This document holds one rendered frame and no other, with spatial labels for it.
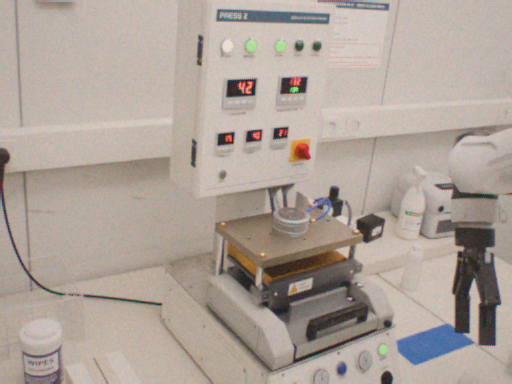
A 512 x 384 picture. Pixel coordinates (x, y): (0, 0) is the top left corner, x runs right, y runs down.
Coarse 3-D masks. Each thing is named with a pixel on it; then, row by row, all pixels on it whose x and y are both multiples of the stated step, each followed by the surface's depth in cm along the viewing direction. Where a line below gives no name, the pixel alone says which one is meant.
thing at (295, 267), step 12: (228, 252) 128; (240, 252) 124; (336, 252) 128; (240, 264) 125; (252, 264) 120; (288, 264) 121; (300, 264) 121; (312, 264) 122; (324, 264) 123; (252, 276) 121; (264, 276) 117; (276, 276) 116
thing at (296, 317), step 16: (304, 304) 117; (320, 304) 120; (336, 304) 123; (352, 304) 125; (288, 320) 117; (304, 320) 118; (352, 320) 119; (368, 320) 120; (304, 336) 113; (320, 336) 113; (336, 336) 116; (352, 336) 119; (304, 352) 111
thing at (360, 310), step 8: (360, 304) 118; (336, 312) 114; (344, 312) 115; (352, 312) 116; (360, 312) 117; (312, 320) 111; (320, 320) 111; (328, 320) 112; (336, 320) 114; (344, 320) 115; (312, 328) 111; (320, 328) 112; (312, 336) 111
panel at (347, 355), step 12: (372, 336) 123; (384, 336) 124; (348, 348) 118; (360, 348) 120; (372, 348) 122; (312, 360) 113; (324, 360) 115; (336, 360) 116; (348, 360) 118; (372, 360) 122; (384, 360) 124; (288, 372) 110; (300, 372) 111; (336, 372) 116; (348, 372) 118; (360, 372) 120; (372, 372) 122; (384, 372) 123
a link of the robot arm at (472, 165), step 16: (464, 144) 99; (480, 144) 96; (496, 144) 93; (448, 160) 101; (464, 160) 97; (480, 160) 95; (496, 160) 93; (464, 176) 98; (480, 176) 96; (496, 176) 96; (480, 192) 99; (496, 192) 100
